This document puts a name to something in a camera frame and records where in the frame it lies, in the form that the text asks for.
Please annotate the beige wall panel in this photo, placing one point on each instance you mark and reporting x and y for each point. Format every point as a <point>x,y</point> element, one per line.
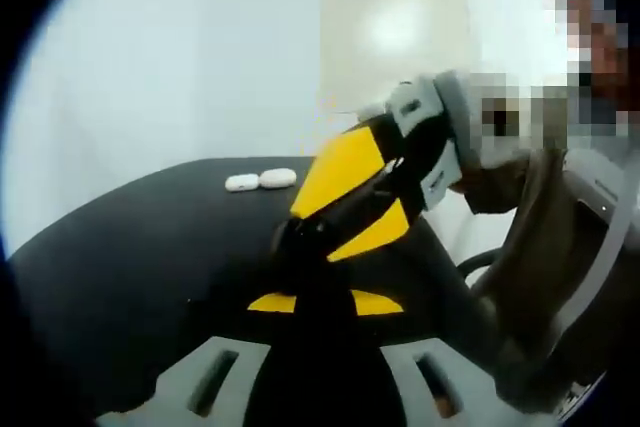
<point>400,7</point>

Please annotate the person's olive shirt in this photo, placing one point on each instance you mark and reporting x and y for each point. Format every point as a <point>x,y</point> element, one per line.
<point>540,247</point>

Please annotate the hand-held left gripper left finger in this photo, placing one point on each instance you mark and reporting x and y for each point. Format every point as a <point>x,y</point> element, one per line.
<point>170,387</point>

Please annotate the small white charging case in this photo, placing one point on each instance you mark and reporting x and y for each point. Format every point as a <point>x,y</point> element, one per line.
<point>241,183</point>

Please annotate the white oval charging case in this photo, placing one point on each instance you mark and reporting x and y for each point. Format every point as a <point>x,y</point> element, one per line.
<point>278,178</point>

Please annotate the black office chair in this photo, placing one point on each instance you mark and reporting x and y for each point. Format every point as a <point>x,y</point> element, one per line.
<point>472,262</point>

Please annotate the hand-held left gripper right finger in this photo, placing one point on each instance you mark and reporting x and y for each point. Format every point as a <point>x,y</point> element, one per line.
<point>460,387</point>

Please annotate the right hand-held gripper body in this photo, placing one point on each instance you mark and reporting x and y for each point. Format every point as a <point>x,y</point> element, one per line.
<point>457,107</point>

